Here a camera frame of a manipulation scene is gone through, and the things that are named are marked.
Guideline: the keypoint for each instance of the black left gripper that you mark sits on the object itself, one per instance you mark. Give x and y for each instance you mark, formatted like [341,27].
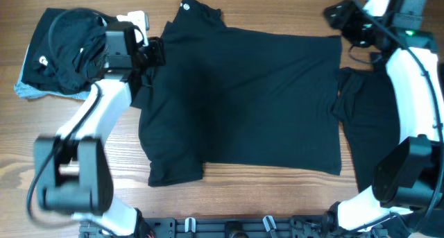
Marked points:
[155,44]

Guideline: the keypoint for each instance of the black polo shirt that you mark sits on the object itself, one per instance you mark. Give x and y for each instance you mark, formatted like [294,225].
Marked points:
[230,95]

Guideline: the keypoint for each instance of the folded black shirt stack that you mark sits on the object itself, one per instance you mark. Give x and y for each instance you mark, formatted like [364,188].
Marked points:
[67,50]

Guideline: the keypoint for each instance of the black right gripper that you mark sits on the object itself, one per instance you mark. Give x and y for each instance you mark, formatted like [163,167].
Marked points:
[347,19]

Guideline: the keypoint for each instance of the pile of black clothes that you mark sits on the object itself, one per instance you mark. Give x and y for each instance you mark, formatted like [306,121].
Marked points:
[367,108]

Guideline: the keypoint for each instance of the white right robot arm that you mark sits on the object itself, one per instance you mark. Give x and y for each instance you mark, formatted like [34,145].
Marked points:
[410,179]

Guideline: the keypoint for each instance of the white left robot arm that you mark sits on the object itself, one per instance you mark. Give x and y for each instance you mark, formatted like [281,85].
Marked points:
[72,176]

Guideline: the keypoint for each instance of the grey patterned folded garment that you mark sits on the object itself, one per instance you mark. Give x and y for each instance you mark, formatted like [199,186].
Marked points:
[24,90]

